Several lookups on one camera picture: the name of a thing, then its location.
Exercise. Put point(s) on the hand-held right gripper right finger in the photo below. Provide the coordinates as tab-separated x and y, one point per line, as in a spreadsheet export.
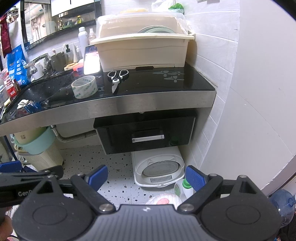
195	178

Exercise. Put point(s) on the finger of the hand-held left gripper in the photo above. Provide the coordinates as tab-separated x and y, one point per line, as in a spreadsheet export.
13	179
10	166

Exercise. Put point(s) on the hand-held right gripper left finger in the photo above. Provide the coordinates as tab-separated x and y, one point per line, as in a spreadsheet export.
99	176

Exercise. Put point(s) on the black drawer cabinet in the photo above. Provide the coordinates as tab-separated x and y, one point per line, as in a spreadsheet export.
143	134

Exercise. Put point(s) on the green cap plastic bottle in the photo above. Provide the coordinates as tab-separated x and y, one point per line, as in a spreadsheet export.
185	188

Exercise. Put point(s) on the cream laundry basket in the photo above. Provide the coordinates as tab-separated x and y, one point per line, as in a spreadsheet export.
44	157

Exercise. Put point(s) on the teal plastic basin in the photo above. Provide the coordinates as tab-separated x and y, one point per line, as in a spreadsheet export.
39	144

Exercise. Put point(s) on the white pink patterned slipper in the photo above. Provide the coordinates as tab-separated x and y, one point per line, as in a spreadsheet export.
164	199

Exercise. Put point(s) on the blue white packet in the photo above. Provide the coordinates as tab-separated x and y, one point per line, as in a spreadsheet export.
29	106

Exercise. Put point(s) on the red white boxes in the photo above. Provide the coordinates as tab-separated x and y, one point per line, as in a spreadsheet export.
10	85

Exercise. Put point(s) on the black sink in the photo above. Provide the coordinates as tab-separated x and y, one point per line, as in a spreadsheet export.
44	90

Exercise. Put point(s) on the clear packing tape roll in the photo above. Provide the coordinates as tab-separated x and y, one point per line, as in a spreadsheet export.
84	87

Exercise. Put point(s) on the blue water jug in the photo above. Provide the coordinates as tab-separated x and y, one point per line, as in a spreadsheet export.
283	206

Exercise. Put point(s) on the white black scissors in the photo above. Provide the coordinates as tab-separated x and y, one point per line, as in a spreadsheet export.
116	77

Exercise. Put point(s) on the blue printed bag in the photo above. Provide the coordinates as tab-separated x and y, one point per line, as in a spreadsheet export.
17	64

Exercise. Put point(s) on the chrome faucet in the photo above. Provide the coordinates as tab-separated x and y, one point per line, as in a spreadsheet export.
39	63

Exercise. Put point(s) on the grey mug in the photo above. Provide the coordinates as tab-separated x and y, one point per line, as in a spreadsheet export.
57	62

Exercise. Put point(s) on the smartphone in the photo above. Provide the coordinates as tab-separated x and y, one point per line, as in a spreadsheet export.
91	60

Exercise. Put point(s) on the dark red cloth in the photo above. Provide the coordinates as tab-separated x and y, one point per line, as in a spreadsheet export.
5	37

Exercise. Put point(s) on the beige lidded dish rack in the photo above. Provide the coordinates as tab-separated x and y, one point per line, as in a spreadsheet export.
143	46

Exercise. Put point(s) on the white spray bottle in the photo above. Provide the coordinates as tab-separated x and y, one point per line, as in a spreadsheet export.
82	37

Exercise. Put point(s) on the mirror cabinet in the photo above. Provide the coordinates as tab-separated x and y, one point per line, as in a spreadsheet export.
60	20

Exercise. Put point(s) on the white plastic bag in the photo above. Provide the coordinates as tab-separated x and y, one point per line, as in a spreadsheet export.
165	5

